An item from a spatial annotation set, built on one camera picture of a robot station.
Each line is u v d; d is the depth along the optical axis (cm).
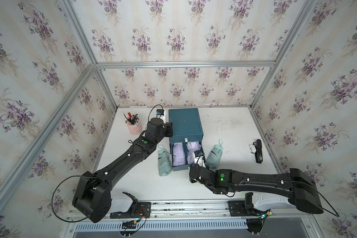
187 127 82
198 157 65
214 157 88
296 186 46
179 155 81
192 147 82
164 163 84
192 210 75
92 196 39
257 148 92
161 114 69
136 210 72
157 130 60
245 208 65
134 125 95
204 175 56
